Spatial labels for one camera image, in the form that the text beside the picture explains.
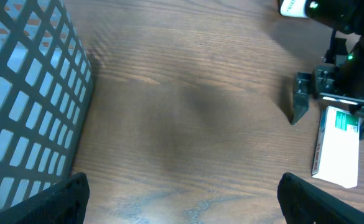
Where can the grey plastic mesh basket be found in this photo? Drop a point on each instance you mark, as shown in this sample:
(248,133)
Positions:
(45,90)

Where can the white barcode scanner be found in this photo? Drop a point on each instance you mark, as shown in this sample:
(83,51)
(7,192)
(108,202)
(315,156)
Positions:
(292,8)

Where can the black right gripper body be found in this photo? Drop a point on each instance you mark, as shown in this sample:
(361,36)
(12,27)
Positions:
(321,85)

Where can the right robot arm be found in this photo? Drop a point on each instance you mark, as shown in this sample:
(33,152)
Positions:
(341,75)

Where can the white green Panadol box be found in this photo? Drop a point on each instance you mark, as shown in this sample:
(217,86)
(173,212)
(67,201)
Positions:
(336,153)

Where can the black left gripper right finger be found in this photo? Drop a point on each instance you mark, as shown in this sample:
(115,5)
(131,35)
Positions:
(302,202)

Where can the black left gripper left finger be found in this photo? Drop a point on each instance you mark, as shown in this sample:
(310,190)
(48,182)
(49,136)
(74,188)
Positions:
(64,202)

